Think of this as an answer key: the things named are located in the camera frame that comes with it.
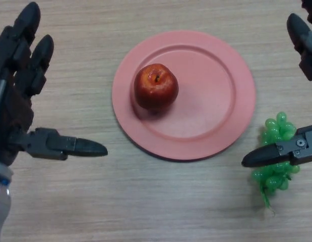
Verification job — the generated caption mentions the pink round plate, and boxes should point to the pink round plate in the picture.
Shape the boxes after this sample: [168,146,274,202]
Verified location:
[111,30,257,162]

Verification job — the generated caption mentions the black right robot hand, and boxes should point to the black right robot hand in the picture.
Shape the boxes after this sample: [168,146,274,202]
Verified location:
[241,0,312,168]

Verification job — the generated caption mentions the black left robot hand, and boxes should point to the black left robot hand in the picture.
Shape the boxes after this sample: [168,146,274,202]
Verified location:
[0,2,108,167]

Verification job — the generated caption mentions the green grape bunch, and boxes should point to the green grape bunch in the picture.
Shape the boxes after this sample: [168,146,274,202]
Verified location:
[251,112,300,216]

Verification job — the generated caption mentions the red apple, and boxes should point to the red apple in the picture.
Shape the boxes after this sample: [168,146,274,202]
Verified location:
[134,63,179,113]

